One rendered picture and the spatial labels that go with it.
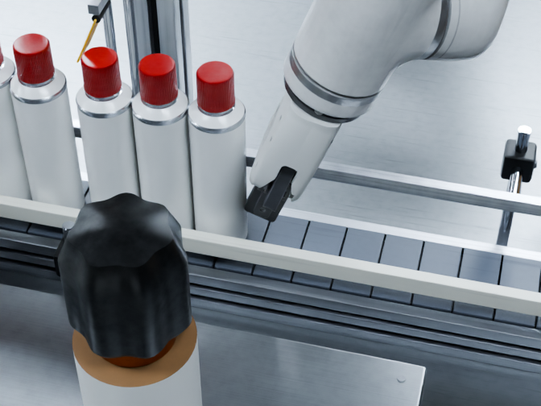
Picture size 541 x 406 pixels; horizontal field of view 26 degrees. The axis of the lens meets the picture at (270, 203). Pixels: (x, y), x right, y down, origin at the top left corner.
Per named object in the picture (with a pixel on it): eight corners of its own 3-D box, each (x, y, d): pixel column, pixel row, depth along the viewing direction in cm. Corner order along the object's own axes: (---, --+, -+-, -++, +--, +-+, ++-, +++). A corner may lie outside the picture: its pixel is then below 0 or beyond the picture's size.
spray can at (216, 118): (188, 249, 114) (176, 84, 100) (204, 212, 118) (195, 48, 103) (240, 258, 113) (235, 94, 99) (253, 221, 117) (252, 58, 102)
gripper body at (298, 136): (303, 25, 102) (262, 111, 110) (276, 98, 95) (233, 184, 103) (382, 60, 102) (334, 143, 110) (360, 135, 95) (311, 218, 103)
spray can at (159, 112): (137, 242, 115) (118, 77, 100) (154, 205, 118) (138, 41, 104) (188, 250, 114) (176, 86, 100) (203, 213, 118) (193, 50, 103)
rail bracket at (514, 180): (479, 288, 117) (501, 167, 106) (487, 237, 122) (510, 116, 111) (511, 294, 117) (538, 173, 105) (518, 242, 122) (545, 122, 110)
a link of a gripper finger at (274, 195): (300, 127, 100) (296, 125, 105) (263, 210, 101) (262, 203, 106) (312, 133, 100) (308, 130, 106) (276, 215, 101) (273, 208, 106)
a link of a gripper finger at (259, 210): (268, 159, 107) (245, 205, 112) (259, 183, 104) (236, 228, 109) (299, 174, 107) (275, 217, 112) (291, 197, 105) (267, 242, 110)
